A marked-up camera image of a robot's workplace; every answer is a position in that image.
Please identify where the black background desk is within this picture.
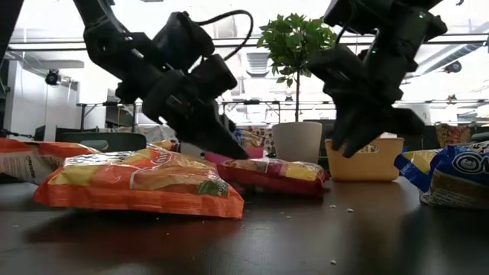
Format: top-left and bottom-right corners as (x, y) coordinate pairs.
(76, 99), (143, 133)

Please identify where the orange ramen noodle pack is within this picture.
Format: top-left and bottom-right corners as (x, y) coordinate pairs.
(0, 137), (101, 185)
(33, 144), (245, 220)

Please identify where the yellow plastic bin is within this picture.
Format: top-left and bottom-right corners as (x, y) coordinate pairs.
(324, 136), (405, 183)

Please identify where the red ramen noodle pack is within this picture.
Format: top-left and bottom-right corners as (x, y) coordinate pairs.
(151, 138), (180, 152)
(216, 157), (330, 199)

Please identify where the patterned orange bag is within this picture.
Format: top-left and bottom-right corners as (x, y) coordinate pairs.
(435, 122), (471, 148)

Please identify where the white plant pot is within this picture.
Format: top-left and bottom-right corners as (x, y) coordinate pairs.
(271, 121), (324, 164)

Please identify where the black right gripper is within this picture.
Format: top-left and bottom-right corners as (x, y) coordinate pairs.
(309, 44), (426, 158)

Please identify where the black metal table frame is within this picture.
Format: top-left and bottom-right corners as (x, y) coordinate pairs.
(0, 0), (24, 66)

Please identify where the black table mat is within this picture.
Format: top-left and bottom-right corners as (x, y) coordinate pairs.
(0, 173), (489, 275)

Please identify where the small green leafy tree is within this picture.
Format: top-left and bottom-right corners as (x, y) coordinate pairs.
(256, 13), (338, 123)

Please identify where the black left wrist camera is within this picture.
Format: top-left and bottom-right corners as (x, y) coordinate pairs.
(152, 10), (215, 73)

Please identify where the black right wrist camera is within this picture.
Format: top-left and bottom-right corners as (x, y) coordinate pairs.
(323, 0), (383, 37)

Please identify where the grey ceiling duct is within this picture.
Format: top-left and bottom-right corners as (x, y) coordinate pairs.
(419, 40), (489, 76)

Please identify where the pink plastic bin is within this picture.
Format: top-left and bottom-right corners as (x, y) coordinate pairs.
(204, 147), (265, 160)

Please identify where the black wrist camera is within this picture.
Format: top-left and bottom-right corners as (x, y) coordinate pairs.
(323, 0), (383, 37)
(152, 10), (215, 73)

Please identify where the black camera cable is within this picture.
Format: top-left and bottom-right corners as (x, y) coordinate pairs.
(196, 9), (255, 62)

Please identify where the black ceiling spotlight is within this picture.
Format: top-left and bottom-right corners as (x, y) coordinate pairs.
(443, 60), (463, 74)
(44, 68), (62, 87)

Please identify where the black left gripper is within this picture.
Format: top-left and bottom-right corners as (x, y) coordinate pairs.
(141, 55), (250, 160)

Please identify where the blue-grey plastic bin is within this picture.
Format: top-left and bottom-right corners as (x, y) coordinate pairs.
(56, 131), (148, 154)

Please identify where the long background table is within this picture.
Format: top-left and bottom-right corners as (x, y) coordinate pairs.
(219, 98), (337, 125)

